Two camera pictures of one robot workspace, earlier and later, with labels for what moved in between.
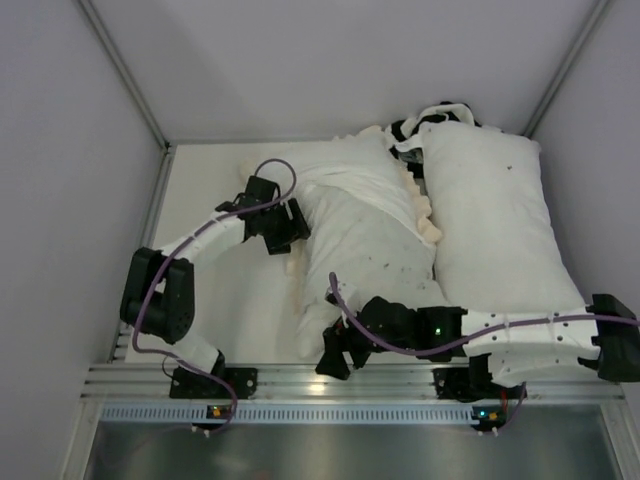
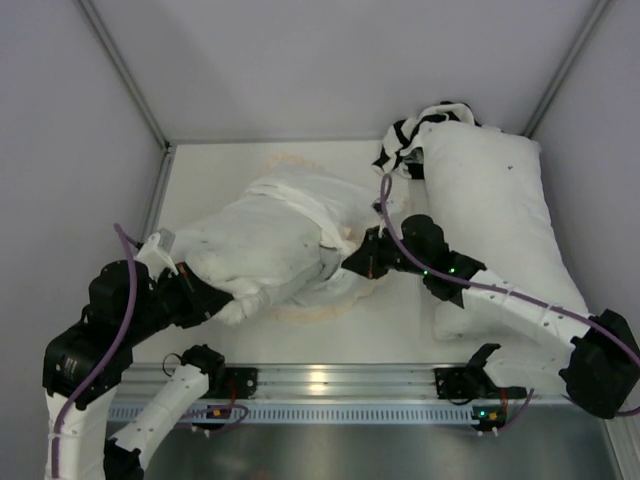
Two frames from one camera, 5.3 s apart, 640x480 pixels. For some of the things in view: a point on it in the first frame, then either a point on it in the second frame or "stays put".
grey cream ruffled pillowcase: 364,165 to 343,211
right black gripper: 345,347 to 373,256
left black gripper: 288,223 to 192,292
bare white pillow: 497,244 stays put
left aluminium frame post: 126,74 stays put
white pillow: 353,253 to 255,247
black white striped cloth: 405,136 stays put
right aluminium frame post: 591,20 stays put
